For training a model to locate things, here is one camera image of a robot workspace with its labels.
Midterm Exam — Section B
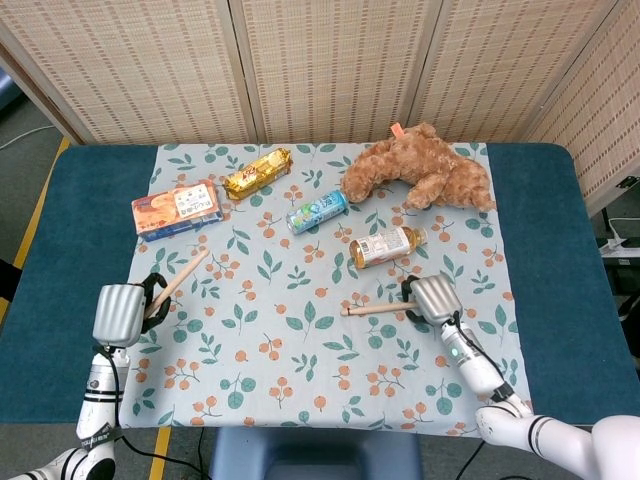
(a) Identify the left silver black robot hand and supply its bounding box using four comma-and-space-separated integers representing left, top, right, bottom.
92, 272, 173, 347

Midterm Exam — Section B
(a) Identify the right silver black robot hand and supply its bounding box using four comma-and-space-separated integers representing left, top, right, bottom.
401, 272, 464, 326

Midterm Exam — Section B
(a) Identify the wooden stick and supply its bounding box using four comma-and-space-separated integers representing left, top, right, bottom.
144, 248, 211, 319
340, 301, 419, 317

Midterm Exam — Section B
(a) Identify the amber tea plastic bottle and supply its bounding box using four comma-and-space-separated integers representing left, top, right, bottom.
348, 225, 429, 270

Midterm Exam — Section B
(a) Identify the orange blue biscuit box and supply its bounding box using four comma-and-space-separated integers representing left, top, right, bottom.
131, 179, 224, 243

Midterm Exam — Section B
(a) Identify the brown plush toy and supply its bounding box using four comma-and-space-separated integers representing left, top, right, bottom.
339, 122, 498, 213

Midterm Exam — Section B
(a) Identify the floral leaf print tablecloth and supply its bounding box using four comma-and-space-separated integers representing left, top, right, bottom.
93, 142, 537, 441

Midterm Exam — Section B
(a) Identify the light blue drink can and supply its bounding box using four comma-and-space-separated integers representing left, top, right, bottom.
285, 188, 349, 236

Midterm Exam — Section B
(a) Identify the white power strip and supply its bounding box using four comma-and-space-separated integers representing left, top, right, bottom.
597, 237, 640, 259

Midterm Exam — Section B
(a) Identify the gold foil cookie packet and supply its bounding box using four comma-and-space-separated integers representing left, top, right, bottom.
222, 147, 293, 201

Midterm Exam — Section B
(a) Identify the blue grey chair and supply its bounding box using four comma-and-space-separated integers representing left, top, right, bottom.
208, 427, 422, 480

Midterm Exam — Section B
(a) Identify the woven bamboo folding screen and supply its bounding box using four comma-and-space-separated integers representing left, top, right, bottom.
0, 0, 640, 216

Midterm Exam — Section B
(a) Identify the blue padded furniture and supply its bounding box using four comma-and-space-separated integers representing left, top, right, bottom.
0, 69, 24, 114

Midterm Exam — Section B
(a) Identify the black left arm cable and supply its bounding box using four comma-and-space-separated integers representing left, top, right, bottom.
92, 344, 211, 480

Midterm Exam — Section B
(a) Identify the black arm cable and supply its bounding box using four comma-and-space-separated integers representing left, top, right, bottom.
92, 344, 211, 480
449, 309, 516, 401

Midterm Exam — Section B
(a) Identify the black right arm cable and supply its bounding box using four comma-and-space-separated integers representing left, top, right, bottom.
449, 309, 516, 401

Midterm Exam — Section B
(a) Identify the white floor cable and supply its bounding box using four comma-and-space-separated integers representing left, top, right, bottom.
0, 124, 56, 150

